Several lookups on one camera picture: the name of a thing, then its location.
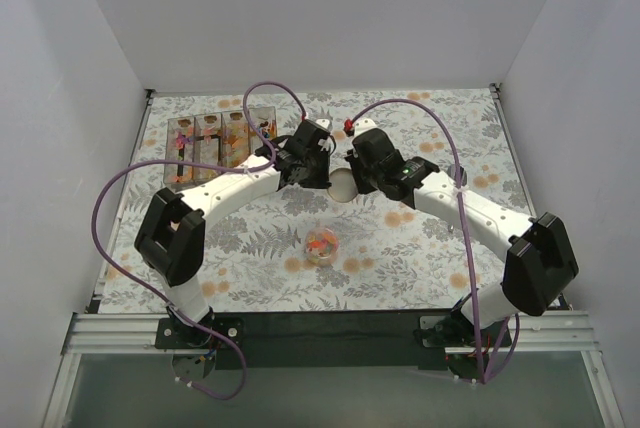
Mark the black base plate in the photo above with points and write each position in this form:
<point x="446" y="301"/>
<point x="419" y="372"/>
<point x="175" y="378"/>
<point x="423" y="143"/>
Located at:
<point x="174" y="333"/>
<point x="455" y="331"/>

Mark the clear compartment candy box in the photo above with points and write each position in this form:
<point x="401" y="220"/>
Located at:
<point x="221" y="138"/>

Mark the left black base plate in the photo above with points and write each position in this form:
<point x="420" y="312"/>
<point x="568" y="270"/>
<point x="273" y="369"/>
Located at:
<point x="174" y="333"/>

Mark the floral patterned table mat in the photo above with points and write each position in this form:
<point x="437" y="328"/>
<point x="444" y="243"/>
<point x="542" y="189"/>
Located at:
<point x="389" y="257"/>

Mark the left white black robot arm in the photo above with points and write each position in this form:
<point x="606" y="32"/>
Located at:
<point x="172" y="235"/>

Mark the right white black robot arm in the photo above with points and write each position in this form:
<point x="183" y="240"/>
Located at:
<point x="537" y="254"/>

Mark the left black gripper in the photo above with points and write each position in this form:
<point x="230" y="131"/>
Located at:
<point x="322" y="168"/>

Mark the aluminium frame rail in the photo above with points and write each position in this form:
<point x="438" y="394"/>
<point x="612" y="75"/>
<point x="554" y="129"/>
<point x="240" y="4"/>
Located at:
<point x="328" y="369"/>

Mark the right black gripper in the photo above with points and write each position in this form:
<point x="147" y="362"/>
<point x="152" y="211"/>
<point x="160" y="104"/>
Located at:
<point x="358" y="171"/>

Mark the round wooden jar lid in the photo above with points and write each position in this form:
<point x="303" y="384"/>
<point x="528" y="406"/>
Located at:
<point x="343" y="188"/>

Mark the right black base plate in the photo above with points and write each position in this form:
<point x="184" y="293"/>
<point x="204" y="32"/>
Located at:
<point x="455" y="331"/>

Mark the silver metal scoop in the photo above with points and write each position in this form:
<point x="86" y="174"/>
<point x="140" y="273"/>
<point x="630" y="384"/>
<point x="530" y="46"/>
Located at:
<point x="458" y="176"/>

